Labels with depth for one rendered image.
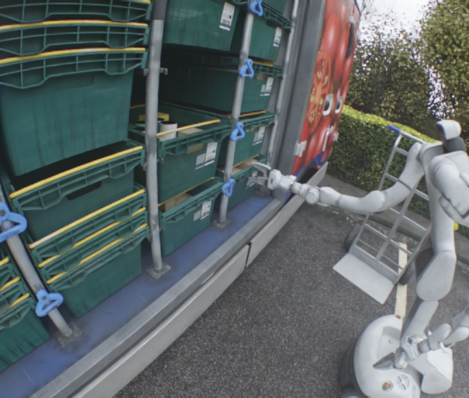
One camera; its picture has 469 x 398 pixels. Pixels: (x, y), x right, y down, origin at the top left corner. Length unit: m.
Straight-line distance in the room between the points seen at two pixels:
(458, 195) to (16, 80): 1.01
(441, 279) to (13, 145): 1.32
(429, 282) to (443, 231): 0.20
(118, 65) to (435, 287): 1.24
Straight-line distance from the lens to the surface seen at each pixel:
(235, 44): 1.15
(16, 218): 0.60
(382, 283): 2.41
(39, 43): 0.58
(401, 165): 3.69
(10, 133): 0.59
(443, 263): 1.00
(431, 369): 1.52
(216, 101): 1.20
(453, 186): 0.71
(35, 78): 0.58
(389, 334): 1.62
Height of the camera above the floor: 1.43
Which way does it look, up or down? 31 degrees down
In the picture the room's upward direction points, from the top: 9 degrees clockwise
